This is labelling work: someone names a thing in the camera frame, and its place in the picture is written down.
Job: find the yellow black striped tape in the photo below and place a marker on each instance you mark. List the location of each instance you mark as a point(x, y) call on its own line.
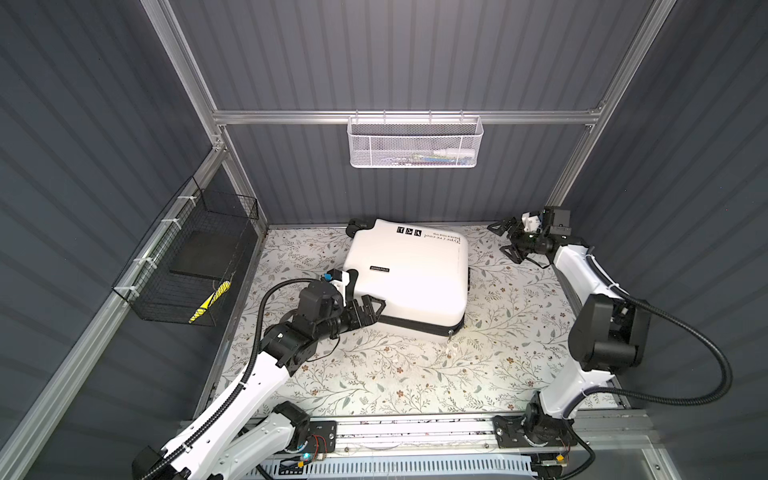
point(210, 301)

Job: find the white wire mesh basket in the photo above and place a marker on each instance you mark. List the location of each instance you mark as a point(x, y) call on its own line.
point(427, 141)

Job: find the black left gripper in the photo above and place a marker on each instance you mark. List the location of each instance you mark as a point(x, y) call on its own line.
point(356, 320)

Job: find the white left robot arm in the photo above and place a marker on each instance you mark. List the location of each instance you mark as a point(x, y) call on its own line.
point(217, 444)

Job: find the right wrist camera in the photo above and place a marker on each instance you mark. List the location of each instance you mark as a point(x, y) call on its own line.
point(549, 221)

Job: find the white black suitcase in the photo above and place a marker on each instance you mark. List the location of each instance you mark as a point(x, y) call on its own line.
point(421, 273)

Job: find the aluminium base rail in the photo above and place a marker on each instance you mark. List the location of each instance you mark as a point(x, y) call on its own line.
point(476, 433)

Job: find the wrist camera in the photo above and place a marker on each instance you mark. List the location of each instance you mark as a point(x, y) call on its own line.
point(328, 296)
point(549, 221)

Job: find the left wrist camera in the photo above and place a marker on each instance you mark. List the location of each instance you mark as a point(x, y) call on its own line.
point(328, 296)

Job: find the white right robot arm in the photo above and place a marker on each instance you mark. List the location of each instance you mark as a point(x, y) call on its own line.
point(609, 334)

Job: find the black wire mesh basket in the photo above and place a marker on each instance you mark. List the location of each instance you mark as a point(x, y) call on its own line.
point(207, 238)

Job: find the white perforated cable duct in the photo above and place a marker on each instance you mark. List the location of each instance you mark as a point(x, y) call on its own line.
point(391, 467)

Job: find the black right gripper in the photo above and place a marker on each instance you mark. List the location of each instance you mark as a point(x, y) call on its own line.
point(516, 256)

